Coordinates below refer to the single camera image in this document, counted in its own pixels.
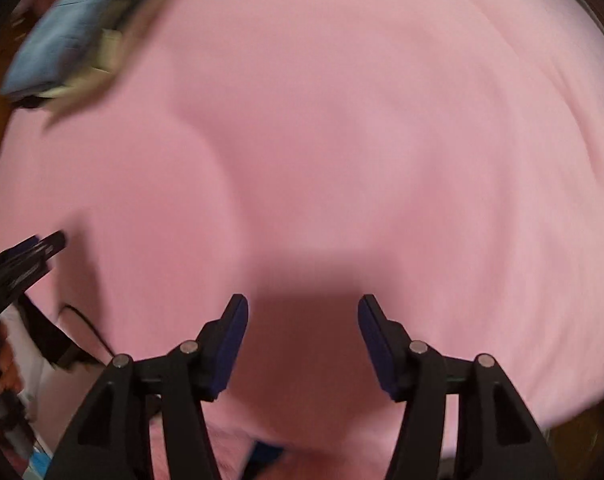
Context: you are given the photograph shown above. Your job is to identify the blue denim jacket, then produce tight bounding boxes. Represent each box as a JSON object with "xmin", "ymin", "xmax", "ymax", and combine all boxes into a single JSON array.
[{"xmin": 0, "ymin": 0, "xmax": 184, "ymax": 99}]

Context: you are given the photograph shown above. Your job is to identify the folded green black clothes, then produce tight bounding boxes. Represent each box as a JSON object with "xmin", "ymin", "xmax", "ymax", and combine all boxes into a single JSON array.
[{"xmin": 1, "ymin": 0, "xmax": 169, "ymax": 116}]

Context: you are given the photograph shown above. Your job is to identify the pink bed cover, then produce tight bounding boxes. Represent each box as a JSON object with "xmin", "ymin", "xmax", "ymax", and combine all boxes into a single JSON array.
[{"xmin": 0, "ymin": 0, "xmax": 604, "ymax": 479}]

